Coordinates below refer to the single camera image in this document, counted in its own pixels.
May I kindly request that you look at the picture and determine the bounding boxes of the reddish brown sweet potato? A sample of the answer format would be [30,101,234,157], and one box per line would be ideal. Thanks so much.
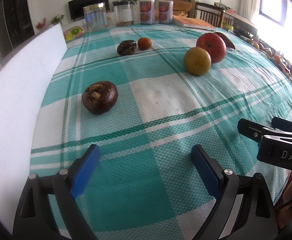
[214,32,236,50]

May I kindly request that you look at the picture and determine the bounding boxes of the teal plaid tablecloth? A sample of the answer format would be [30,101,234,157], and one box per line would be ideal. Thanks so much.
[30,24,292,239]

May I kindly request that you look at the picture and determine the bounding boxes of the red flower plant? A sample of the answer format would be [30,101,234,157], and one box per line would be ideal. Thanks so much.
[35,18,46,31]

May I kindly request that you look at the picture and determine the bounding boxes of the wooden side table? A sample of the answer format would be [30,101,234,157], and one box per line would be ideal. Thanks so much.
[214,2,257,36]

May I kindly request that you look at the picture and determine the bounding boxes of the orange white canister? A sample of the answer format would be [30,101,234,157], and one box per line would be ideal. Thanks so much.
[139,0,155,25]
[158,0,173,24]

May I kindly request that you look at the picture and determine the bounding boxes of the white foam board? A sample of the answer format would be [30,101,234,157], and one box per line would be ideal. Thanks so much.
[0,24,67,232]

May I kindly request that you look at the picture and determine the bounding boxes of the fruit basket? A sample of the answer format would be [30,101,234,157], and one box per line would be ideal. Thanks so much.
[251,35,292,83]

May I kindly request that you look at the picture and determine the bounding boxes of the left orange white canister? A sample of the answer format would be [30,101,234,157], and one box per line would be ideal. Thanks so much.
[139,0,155,25]

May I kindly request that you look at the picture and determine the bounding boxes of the black television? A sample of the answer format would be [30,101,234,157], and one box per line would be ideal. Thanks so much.
[68,0,110,20]

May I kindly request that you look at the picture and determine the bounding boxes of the green leafy plant left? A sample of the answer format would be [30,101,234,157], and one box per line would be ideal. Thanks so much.
[50,14,64,25]

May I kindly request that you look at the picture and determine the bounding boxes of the orange lounge chair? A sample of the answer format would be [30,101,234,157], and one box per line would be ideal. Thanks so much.
[159,0,194,17]

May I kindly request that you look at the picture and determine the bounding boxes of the orange book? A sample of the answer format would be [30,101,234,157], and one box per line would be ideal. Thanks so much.
[172,15,216,31]

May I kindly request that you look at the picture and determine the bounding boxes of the white tv cabinet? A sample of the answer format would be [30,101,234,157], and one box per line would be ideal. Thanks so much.
[61,12,116,32]

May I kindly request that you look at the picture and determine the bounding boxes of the yellow round pear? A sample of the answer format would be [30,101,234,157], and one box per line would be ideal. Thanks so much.
[183,47,211,76]

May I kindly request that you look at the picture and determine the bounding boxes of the dark brown chestnut far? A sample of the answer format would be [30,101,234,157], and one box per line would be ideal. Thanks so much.
[117,40,137,56]

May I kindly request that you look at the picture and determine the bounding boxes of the red apple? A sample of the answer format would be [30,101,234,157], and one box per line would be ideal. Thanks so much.
[196,33,226,63]

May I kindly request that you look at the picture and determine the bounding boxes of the right orange white canister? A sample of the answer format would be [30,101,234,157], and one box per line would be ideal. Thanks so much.
[158,0,173,24]

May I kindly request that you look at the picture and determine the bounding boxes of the clear jar gold lid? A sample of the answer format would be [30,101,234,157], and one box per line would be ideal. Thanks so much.
[83,3,107,33]

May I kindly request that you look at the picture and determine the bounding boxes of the wooden chair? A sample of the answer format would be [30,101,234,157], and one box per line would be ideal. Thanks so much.
[194,2,225,28]

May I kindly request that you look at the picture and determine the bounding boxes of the small orange tangerine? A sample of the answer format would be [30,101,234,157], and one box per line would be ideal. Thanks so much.
[137,37,152,50]

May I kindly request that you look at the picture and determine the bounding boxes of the dark display cabinet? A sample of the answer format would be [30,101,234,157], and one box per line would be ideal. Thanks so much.
[3,0,35,48]

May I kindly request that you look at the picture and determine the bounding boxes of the green potted plant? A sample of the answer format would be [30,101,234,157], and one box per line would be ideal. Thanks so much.
[112,0,140,5]

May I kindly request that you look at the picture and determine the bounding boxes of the dark brown water chestnut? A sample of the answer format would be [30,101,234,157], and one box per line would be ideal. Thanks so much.
[82,81,118,115]

